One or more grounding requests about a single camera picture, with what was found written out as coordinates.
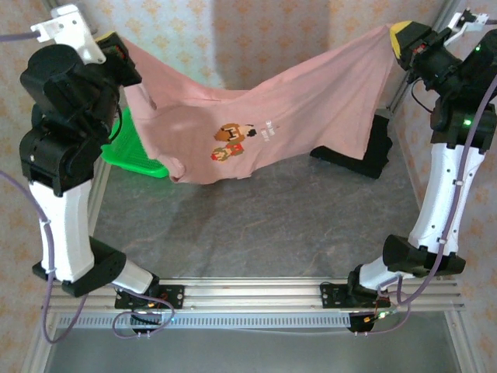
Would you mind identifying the green plastic basket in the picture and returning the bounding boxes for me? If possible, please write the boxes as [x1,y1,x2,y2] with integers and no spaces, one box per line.
[100,106,170,180]

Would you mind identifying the pink printed t-shirt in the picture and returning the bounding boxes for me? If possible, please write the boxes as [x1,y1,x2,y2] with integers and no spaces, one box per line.
[123,23,397,186]

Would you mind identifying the black folded t-shirt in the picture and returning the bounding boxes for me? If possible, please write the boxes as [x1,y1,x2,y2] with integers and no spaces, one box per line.
[309,110,393,180]

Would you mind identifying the wide aluminium mounting beam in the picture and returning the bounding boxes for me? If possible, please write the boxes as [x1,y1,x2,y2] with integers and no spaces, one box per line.
[40,280,465,312]

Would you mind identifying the aluminium frame post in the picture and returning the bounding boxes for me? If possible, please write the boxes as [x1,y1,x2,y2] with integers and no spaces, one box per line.
[388,0,461,114]
[48,0,100,36]

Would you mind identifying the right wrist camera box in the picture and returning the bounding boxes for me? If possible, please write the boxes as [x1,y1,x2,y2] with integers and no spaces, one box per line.
[442,10,497,50]

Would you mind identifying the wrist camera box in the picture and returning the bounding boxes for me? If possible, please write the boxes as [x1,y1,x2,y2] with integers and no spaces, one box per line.
[30,4,106,65]
[442,10,497,50]

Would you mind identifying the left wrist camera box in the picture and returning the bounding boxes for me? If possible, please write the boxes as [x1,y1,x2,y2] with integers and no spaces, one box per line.
[30,4,106,65]

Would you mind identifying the aluminium side rail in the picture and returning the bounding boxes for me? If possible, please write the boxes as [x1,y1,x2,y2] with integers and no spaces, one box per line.
[61,153,117,283]

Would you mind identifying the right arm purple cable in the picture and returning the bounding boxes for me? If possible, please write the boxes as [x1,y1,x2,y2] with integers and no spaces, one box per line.
[356,17,497,336]

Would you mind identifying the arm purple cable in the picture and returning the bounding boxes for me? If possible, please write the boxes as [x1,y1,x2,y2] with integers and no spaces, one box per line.
[0,33,176,345]
[356,17,497,336]

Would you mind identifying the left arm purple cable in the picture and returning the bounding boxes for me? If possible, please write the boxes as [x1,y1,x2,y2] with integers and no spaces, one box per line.
[0,33,176,345]

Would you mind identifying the left base power wires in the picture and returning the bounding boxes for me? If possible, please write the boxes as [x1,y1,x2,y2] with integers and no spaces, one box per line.
[131,295,172,326]

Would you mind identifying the base power wires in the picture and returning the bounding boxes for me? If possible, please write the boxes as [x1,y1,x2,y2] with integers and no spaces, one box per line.
[363,297,401,326]
[131,295,172,326]

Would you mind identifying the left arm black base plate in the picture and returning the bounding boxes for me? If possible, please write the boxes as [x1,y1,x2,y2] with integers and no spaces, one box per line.
[114,284,185,311]

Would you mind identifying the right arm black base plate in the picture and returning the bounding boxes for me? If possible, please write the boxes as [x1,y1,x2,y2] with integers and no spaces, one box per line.
[320,282,391,311]

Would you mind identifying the right base power wires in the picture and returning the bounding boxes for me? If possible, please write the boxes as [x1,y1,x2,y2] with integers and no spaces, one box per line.
[363,297,401,326]

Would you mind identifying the aluminium frame leg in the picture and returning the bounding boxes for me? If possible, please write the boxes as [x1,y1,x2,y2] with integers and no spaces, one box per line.
[23,310,59,373]
[444,310,478,373]

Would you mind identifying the slotted grey cable duct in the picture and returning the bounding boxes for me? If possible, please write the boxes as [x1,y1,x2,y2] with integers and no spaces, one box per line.
[57,313,353,330]

